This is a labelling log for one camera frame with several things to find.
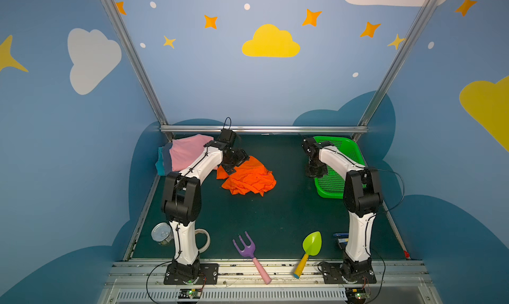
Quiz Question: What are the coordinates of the green plastic basket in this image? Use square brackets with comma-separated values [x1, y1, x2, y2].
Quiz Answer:
[314, 136, 366, 199]

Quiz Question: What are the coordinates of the orange t shirt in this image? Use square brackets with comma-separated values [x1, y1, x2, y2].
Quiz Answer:
[216, 156, 277, 197]

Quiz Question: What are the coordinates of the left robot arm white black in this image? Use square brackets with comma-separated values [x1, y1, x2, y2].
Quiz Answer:
[161, 129, 249, 266]

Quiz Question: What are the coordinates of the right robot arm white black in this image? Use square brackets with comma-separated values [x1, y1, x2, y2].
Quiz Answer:
[302, 138, 384, 265]

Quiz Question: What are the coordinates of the back horizontal aluminium bar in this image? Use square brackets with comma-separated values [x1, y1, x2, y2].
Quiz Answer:
[160, 125, 368, 134]

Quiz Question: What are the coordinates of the pink folded t shirt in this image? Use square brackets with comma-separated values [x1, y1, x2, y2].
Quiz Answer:
[168, 134, 213, 171]

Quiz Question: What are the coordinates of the grey folded t shirt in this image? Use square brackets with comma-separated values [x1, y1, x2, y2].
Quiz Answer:
[162, 142, 173, 175]

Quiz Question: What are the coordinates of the teal folded t shirt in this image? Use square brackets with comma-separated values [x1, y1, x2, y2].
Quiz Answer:
[155, 147, 166, 176]

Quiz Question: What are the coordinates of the blue stapler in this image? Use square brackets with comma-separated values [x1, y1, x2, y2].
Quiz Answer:
[333, 233, 349, 250]

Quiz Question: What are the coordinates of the green toy shovel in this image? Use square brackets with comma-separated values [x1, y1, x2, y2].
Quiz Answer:
[293, 231, 322, 279]

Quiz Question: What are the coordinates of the white tape roll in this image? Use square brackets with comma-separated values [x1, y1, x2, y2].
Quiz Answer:
[194, 228, 211, 254]

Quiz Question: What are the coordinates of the purple toy garden fork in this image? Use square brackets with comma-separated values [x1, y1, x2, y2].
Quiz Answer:
[232, 231, 272, 285]

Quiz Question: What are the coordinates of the silver tin can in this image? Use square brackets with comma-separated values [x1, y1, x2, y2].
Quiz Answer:
[151, 223, 174, 246]

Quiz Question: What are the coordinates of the right circuit board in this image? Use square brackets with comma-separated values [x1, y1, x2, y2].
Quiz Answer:
[345, 288, 370, 304]

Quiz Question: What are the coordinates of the circuit board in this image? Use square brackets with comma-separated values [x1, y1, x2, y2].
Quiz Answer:
[345, 288, 370, 304]
[178, 289, 202, 301]

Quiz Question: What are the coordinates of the left circuit board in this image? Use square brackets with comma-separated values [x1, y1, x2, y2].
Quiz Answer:
[178, 289, 202, 301]

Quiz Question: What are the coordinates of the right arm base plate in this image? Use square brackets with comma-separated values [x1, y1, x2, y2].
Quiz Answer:
[317, 262, 377, 284]

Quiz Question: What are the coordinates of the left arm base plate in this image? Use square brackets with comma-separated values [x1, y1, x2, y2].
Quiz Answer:
[163, 263, 219, 285]

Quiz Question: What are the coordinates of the aluminium rail base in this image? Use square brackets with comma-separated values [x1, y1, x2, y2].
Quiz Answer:
[98, 259, 442, 303]

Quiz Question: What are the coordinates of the left aluminium frame post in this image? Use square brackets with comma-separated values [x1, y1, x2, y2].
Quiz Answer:
[100, 0, 168, 125]

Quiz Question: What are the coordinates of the aluminium frame post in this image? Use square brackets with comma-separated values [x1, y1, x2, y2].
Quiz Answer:
[100, 0, 168, 125]
[356, 0, 439, 134]

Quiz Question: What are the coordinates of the right aluminium frame post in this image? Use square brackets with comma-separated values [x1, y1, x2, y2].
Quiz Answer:
[356, 0, 439, 134]

